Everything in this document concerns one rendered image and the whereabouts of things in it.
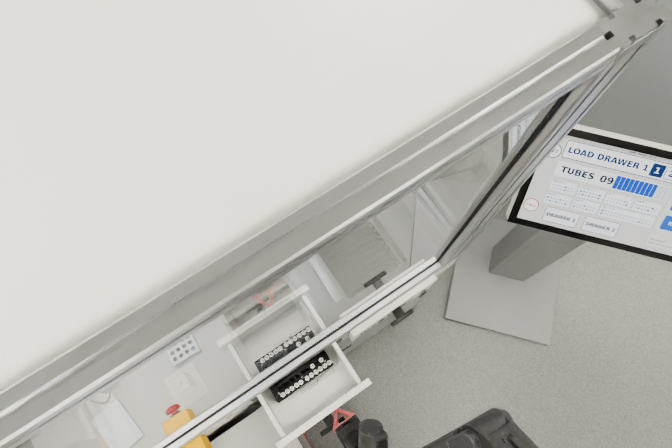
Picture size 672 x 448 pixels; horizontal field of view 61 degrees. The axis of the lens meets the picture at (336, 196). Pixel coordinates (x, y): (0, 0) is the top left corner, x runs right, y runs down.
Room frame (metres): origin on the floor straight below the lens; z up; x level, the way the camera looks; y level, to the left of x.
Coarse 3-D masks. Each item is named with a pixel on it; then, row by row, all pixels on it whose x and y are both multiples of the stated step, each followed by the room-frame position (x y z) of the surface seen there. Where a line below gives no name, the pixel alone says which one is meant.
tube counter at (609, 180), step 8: (600, 176) 0.61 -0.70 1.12; (608, 176) 0.61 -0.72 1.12; (616, 176) 0.61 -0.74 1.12; (624, 176) 0.61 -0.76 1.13; (600, 184) 0.59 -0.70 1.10; (608, 184) 0.59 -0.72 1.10; (616, 184) 0.59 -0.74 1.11; (624, 184) 0.59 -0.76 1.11; (632, 184) 0.59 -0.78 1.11; (640, 184) 0.59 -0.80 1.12; (648, 184) 0.59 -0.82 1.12; (656, 184) 0.59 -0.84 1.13; (632, 192) 0.58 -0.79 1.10; (640, 192) 0.58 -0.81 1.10; (648, 192) 0.58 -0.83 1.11; (656, 192) 0.57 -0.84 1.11; (664, 192) 0.57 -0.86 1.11; (664, 200) 0.56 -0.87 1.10
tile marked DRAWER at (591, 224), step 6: (588, 216) 0.53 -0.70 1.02; (588, 222) 0.52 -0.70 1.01; (594, 222) 0.52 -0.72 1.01; (600, 222) 0.52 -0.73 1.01; (606, 222) 0.52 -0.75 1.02; (612, 222) 0.52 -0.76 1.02; (582, 228) 0.50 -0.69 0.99; (588, 228) 0.50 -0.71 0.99; (594, 228) 0.50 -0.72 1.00; (600, 228) 0.50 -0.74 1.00; (606, 228) 0.50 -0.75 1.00; (612, 228) 0.50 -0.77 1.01; (618, 228) 0.50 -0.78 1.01; (600, 234) 0.49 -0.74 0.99; (606, 234) 0.49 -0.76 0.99; (612, 234) 0.49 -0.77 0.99
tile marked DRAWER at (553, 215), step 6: (546, 210) 0.54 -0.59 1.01; (552, 210) 0.54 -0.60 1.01; (558, 210) 0.54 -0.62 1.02; (564, 210) 0.54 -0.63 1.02; (546, 216) 0.53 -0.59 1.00; (552, 216) 0.53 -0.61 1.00; (558, 216) 0.53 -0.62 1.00; (564, 216) 0.53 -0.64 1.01; (570, 216) 0.53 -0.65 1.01; (576, 216) 0.53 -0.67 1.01; (552, 222) 0.52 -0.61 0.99; (558, 222) 0.52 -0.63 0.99; (564, 222) 0.52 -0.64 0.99; (570, 222) 0.52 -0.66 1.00; (576, 222) 0.52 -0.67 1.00
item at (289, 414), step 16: (336, 352) 0.14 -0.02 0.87; (336, 368) 0.10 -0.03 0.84; (352, 368) 0.10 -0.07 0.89; (320, 384) 0.06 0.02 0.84; (336, 384) 0.06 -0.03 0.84; (352, 384) 0.06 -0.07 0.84; (272, 400) 0.01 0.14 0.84; (288, 400) 0.01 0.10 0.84; (304, 400) 0.02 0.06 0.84; (320, 400) 0.02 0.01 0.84; (272, 416) -0.03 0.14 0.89; (288, 416) -0.03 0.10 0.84; (304, 416) -0.03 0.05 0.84; (288, 432) -0.07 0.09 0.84
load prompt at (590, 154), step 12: (576, 144) 0.67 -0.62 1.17; (588, 144) 0.67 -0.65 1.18; (564, 156) 0.65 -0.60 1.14; (576, 156) 0.65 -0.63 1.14; (588, 156) 0.65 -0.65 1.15; (600, 156) 0.65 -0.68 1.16; (612, 156) 0.65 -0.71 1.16; (624, 156) 0.65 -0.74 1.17; (636, 156) 0.65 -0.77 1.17; (612, 168) 0.62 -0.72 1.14; (624, 168) 0.62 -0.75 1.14; (636, 168) 0.62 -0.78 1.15; (648, 168) 0.62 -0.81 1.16; (660, 168) 0.62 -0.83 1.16; (660, 180) 0.60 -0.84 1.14
